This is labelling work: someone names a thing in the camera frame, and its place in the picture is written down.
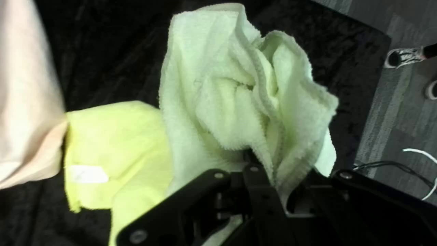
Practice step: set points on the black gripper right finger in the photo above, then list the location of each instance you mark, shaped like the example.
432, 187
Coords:
350, 209

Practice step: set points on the yellow green cloth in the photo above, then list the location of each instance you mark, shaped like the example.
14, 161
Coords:
116, 159

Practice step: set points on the pale peach cloth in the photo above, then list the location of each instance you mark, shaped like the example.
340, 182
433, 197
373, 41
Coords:
32, 111

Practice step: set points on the black table cloth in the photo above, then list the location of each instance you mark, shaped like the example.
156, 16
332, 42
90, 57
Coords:
107, 51

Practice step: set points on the pale yellow cloth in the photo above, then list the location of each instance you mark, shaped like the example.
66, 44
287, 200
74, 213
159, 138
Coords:
226, 89

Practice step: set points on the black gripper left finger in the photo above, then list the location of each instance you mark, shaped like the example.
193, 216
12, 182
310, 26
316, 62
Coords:
268, 223

